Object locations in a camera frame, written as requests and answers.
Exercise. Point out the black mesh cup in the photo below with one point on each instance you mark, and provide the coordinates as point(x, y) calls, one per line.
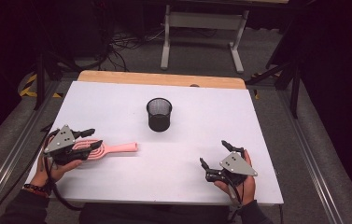
point(159, 119)

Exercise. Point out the black tripod stand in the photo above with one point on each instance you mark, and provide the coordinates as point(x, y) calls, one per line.
point(294, 93)
point(41, 77)

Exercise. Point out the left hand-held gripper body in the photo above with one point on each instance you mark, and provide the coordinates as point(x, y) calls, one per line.
point(60, 143)

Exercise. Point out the pink hairbrush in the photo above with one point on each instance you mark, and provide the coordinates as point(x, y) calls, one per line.
point(120, 147)

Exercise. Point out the white table cover sheet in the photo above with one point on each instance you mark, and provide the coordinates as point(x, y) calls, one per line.
point(176, 174)

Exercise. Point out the yellow black hazard tape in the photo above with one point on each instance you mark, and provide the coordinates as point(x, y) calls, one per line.
point(27, 90)

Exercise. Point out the person's right hand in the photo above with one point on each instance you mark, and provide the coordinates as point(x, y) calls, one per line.
point(249, 188)

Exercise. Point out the aluminium floor rail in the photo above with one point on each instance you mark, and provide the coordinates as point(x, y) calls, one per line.
point(11, 155)
point(313, 161)

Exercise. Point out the white metal table frame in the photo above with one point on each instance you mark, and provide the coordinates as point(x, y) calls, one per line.
point(206, 20)

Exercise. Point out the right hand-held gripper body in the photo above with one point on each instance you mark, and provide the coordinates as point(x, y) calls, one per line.
point(235, 165)

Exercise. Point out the person's left hand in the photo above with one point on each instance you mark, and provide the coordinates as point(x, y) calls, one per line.
point(59, 171)

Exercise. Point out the wooden table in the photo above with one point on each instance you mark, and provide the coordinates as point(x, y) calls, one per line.
point(161, 79)

